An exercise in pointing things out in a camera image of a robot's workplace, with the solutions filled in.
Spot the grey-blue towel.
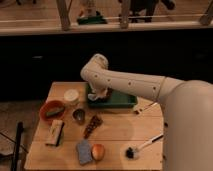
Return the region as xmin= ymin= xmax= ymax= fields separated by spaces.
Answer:
xmin=87 ymin=89 xmax=110 ymax=101

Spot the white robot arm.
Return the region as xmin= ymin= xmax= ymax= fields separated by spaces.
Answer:
xmin=80 ymin=54 xmax=213 ymax=171

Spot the white paper cup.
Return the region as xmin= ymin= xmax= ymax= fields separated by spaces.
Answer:
xmin=64 ymin=89 xmax=79 ymax=106

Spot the small grey metal cup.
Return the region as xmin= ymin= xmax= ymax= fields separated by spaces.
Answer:
xmin=73 ymin=109 xmax=85 ymax=125

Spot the green plastic tray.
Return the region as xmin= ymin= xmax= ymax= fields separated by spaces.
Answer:
xmin=85 ymin=84 xmax=138 ymax=108

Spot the brown grape bunch toy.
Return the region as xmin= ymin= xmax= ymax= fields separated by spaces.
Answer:
xmin=84 ymin=115 xmax=103 ymax=139

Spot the green object in bowl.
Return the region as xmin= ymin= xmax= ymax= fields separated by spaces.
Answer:
xmin=46 ymin=107 xmax=65 ymax=117

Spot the orange plastic bowl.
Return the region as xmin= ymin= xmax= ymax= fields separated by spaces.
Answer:
xmin=39 ymin=100 xmax=65 ymax=125

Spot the whiteboard eraser block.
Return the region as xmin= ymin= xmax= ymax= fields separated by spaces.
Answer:
xmin=45 ymin=120 xmax=64 ymax=146

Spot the blue sponge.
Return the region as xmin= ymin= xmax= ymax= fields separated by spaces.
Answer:
xmin=76 ymin=139 xmax=93 ymax=165

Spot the orange round fruit toy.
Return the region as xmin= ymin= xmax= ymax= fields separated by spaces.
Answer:
xmin=92 ymin=144 xmax=105 ymax=161

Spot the black-headed dish brush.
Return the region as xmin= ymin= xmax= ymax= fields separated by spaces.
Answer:
xmin=125 ymin=134 xmax=163 ymax=159

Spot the green box on shelf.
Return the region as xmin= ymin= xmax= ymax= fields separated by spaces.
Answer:
xmin=77 ymin=16 xmax=107 ymax=25

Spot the black stand pole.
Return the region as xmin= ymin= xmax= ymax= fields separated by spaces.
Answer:
xmin=10 ymin=122 xmax=24 ymax=171

